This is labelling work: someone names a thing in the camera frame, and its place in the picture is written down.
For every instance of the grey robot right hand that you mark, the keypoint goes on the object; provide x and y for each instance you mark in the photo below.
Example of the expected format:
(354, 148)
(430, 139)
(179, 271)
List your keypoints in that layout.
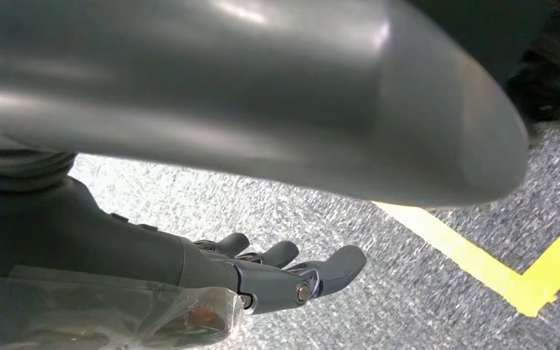
(212, 96)

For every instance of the dark robot lower body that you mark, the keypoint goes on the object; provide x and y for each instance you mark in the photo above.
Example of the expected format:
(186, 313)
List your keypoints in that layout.
(550, 72)

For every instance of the yellow floor tape square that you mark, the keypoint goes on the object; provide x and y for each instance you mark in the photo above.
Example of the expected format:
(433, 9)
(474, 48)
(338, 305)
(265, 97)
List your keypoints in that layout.
(521, 290)

